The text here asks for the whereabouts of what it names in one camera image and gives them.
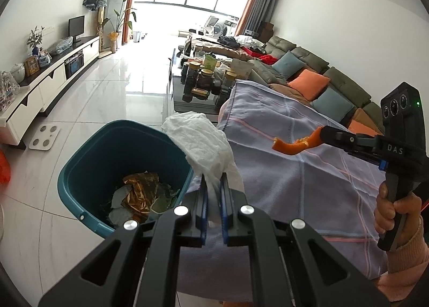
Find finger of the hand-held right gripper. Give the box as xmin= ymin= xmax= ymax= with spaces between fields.
xmin=348 ymin=145 xmax=387 ymax=169
xmin=319 ymin=125 xmax=378 ymax=147

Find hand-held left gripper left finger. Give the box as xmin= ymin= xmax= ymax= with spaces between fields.
xmin=38 ymin=174 xmax=209 ymax=307

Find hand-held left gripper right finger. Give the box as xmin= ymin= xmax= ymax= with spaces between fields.
xmin=219 ymin=174 xmax=391 ymax=307

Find clear green-edged wrapper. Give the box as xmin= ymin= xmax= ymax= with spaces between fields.
xmin=150 ymin=182 xmax=182 ymax=214

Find orange peel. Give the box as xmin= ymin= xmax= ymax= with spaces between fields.
xmin=271 ymin=125 xmax=324 ymax=156

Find gold foil wrapper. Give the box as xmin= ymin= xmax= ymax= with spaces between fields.
xmin=121 ymin=172 xmax=160 ymax=222

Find white tissue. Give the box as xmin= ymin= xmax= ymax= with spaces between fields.
xmin=161 ymin=111 xmax=246 ymax=224

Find teal trash bin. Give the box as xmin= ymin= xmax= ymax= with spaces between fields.
xmin=57 ymin=119 xmax=195 ymax=239

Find person's right forearm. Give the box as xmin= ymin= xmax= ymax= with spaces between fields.
xmin=376 ymin=216 xmax=429 ymax=304

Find person's right hand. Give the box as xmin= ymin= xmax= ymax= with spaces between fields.
xmin=373 ymin=181 xmax=423 ymax=238

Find orange cushion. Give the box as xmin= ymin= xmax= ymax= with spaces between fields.
xmin=287 ymin=69 xmax=331 ymax=102
xmin=348 ymin=120 xmax=385 ymax=139

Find brown back cushion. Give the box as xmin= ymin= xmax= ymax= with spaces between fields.
xmin=350 ymin=108 xmax=380 ymax=127

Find blue cushion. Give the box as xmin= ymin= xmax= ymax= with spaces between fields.
xmin=271 ymin=51 xmax=308 ymax=80
xmin=310 ymin=87 xmax=356 ymax=124

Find green sofa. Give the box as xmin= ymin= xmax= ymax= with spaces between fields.
xmin=248 ymin=35 xmax=386 ymax=140

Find purple plaid tablecloth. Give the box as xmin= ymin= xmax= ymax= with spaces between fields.
xmin=177 ymin=79 xmax=398 ymax=302

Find brown seat blanket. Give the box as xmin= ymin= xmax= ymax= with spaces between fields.
xmin=267 ymin=82 xmax=313 ymax=107

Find dark coffee table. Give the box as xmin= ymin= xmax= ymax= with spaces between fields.
xmin=172 ymin=46 xmax=237 ymax=117

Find red clothes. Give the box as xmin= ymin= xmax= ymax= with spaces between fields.
xmin=243 ymin=47 xmax=279 ymax=64

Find dark jars with wooden lids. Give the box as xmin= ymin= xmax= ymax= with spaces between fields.
xmin=180 ymin=61 xmax=237 ymax=102

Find dark wooden cabinet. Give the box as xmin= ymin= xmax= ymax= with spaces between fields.
xmin=259 ymin=21 xmax=276 ymax=43

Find white clothes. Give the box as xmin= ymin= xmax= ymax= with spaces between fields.
xmin=235 ymin=35 xmax=266 ymax=52

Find green tall packet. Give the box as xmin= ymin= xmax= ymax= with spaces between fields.
xmin=202 ymin=54 xmax=217 ymax=72

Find black clothes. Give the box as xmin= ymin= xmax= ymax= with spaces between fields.
xmin=217 ymin=35 xmax=241 ymax=48

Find orange and grey curtain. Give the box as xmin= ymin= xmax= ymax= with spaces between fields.
xmin=121 ymin=0 xmax=143 ymax=45
xmin=237 ymin=0 xmax=283 ymax=38

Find washing machine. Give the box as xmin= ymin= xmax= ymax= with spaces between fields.
xmin=214 ymin=20 xmax=236 ymax=36

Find white bathroom scale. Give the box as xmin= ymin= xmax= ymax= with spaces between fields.
xmin=28 ymin=125 xmax=61 ymax=151

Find white office chair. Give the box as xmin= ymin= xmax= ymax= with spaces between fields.
xmin=200 ymin=15 xmax=217 ymax=35

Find white TV cabinet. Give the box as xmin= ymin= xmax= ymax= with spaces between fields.
xmin=0 ymin=35 xmax=101 ymax=151

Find tall leafy plant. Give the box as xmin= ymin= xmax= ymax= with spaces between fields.
xmin=102 ymin=0 xmax=138 ymax=52

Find clear plastic bag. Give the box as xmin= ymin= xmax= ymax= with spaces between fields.
xmin=50 ymin=36 xmax=74 ymax=55

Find blue and white porcelain jar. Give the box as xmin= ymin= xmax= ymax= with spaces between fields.
xmin=37 ymin=50 xmax=52 ymax=68

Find black monitor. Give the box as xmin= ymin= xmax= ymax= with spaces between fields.
xmin=68 ymin=15 xmax=86 ymax=44

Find wrapped ship model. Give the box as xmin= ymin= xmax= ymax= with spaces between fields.
xmin=0 ymin=70 xmax=21 ymax=112

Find blue vase with branches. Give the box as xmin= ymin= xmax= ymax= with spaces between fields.
xmin=26 ymin=26 xmax=45 ymax=57

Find gold picture frame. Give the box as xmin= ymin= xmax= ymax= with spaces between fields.
xmin=24 ymin=55 xmax=41 ymax=77

